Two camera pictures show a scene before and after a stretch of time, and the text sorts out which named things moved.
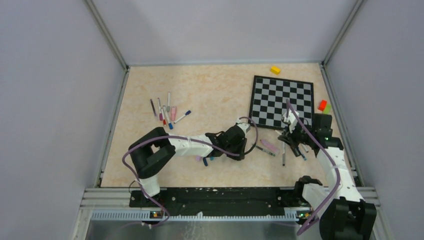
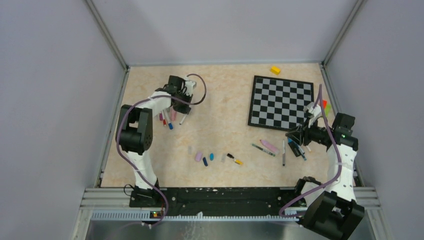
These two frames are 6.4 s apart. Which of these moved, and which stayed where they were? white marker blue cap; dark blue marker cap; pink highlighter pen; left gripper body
Moved: left gripper body
Stayed: white marker blue cap; pink highlighter pen; dark blue marker cap
